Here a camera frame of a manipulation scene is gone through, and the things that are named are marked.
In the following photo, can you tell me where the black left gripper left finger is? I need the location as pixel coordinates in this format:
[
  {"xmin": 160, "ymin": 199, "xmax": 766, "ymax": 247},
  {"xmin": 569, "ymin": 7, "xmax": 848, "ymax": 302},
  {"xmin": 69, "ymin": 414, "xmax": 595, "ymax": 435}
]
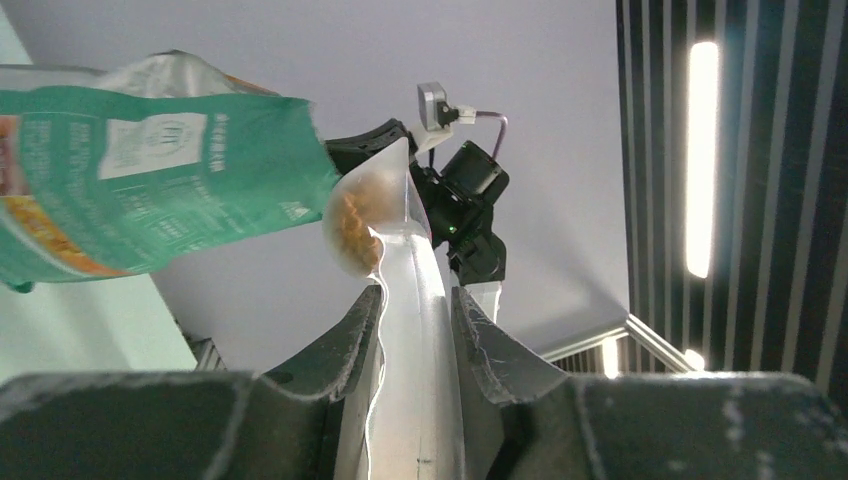
[{"xmin": 1, "ymin": 286, "xmax": 382, "ymax": 479}]

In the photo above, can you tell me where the clear plastic food scoop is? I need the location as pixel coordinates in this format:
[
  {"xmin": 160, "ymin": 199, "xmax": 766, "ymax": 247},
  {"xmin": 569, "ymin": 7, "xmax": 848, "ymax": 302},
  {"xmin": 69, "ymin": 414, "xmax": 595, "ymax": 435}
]
[{"xmin": 322, "ymin": 138, "xmax": 465, "ymax": 479}]

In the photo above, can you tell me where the green white pet food bag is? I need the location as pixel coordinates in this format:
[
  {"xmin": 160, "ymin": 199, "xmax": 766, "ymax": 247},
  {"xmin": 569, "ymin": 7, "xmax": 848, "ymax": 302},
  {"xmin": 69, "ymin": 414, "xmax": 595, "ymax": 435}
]
[{"xmin": 1, "ymin": 50, "xmax": 340, "ymax": 293}]

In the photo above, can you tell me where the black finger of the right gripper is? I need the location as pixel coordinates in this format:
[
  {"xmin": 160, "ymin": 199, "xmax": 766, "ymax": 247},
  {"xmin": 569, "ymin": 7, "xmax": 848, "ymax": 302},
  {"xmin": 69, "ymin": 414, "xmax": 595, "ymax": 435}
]
[{"xmin": 324, "ymin": 118, "xmax": 417, "ymax": 176}]

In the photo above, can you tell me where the ceiling strip light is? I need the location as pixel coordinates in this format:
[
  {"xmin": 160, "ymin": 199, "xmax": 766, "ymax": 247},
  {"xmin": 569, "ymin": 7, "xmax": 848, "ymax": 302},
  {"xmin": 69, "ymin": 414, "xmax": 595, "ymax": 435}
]
[{"xmin": 685, "ymin": 41, "xmax": 720, "ymax": 279}]

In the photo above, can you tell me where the brown pet food kibble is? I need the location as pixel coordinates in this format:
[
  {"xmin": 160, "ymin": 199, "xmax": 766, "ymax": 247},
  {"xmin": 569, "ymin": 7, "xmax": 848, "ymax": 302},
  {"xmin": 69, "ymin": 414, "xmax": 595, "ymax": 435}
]
[{"xmin": 324, "ymin": 189, "xmax": 383, "ymax": 277}]

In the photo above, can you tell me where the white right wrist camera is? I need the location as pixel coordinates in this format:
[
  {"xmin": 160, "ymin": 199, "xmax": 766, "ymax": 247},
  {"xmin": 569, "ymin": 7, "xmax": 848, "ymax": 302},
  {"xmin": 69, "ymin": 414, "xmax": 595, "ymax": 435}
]
[{"xmin": 409, "ymin": 82, "xmax": 478, "ymax": 154}]

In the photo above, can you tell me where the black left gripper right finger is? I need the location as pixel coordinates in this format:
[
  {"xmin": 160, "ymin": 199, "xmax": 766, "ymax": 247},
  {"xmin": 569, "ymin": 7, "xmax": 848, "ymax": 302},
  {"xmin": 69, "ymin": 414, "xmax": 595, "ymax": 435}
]
[{"xmin": 451, "ymin": 287, "xmax": 847, "ymax": 479}]

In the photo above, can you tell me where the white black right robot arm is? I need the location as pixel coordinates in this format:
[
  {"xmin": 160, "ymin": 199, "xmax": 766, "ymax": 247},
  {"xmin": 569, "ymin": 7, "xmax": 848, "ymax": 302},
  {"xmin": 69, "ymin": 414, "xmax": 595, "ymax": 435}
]
[{"xmin": 326, "ymin": 114, "xmax": 510, "ymax": 322}]

